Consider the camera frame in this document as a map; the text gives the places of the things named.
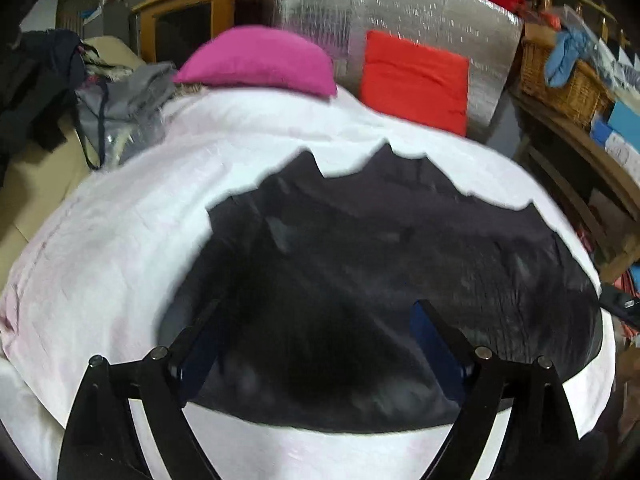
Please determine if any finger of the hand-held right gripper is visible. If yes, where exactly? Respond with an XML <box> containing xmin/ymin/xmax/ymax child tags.
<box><xmin>597</xmin><ymin>282</ymin><xmax>640</xmax><ymax>322</ymax></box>

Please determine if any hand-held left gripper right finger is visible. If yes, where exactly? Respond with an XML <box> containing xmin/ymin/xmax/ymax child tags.
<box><xmin>410</xmin><ymin>299</ymin><xmax>583</xmax><ymax>480</ymax></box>

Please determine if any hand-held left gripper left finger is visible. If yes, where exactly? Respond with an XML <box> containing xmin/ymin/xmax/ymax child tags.
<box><xmin>56</xmin><ymin>300</ymin><xmax>226</xmax><ymax>480</ymax></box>

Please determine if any black puffer jacket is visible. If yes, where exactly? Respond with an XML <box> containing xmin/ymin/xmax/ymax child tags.
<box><xmin>159</xmin><ymin>142</ymin><xmax>603</xmax><ymax>433</ymax></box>

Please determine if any pile of dark clothes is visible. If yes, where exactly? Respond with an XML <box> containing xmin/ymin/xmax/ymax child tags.
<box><xmin>0</xmin><ymin>29</ymin><xmax>96</xmax><ymax>176</ymax></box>

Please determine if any white bed blanket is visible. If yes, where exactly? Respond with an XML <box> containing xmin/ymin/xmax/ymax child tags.
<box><xmin>0</xmin><ymin>85</ymin><xmax>618</xmax><ymax>480</ymax></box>

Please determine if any white printed tissue packet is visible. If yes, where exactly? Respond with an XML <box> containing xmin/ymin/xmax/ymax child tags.
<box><xmin>590</xmin><ymin>120</ymin><xmax>640</xmax><ymax>166</ymax></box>

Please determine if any wooden side table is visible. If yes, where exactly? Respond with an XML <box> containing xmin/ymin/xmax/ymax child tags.
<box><xmin>510</xmin><ymin>87</ymin><xmax>640</xmax><ymax>281</ymax></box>

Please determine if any blue cardboard box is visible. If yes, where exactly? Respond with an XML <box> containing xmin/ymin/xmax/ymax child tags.
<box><xmin>607</xmin><ymin>100</ymin><xmax>640</xmax><ymax>148</ymax></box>

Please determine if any wicker basket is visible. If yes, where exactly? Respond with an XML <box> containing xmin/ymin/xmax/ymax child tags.
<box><xmin>520</xmin><ymin>37</ymin><xmax>616</xmax><ymax>131</ymax></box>

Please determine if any beige sofa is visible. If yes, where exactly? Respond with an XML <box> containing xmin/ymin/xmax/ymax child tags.
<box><xmin>0</xmin><ymin>35</ymin><xmax>146</xmax><ymax>286</ymax></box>

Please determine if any light blue cloth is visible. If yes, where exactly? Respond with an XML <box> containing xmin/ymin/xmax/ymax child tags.
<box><xmin>544</xmin><ymin>27</ymin><xmax>596</xmax><ymax>87</ymax></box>

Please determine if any grey garment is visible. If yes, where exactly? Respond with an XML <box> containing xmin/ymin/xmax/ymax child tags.
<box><xmin>75</xmin><ymin>62</ymin><xmax>178</xmax><ymax>168</ymax></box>

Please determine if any red pillow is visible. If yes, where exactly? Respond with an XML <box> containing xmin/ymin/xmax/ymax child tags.
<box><xmin>359</xmin><ymin>30</ymin><xmax>471</xmax><ymax>137</ymax></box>

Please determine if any magenta pillow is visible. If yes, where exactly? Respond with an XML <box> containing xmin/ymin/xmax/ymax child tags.
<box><xmin>172</xmin><ymin>25</ymin><xmax>338</xmax><ymax>98</ymax></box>

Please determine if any wooden cabinet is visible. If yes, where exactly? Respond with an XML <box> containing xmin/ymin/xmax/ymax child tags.
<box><xmin>131</xmin><ymin>0</ymin><xmax>281</xmax><ymax>68</ymax></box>

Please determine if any silver foil insulation mat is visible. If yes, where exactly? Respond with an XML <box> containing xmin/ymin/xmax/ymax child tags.
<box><xmin>272</xmin><ymin>0</ymin><xmax>523</xmax><ymax>143</ymax></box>

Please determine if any grey storage cabinet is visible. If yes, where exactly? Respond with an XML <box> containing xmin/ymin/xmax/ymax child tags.
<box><xmin>57</xmin><ymin>0</ymin><xmax>133</xmax><ymax>41</ymax></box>

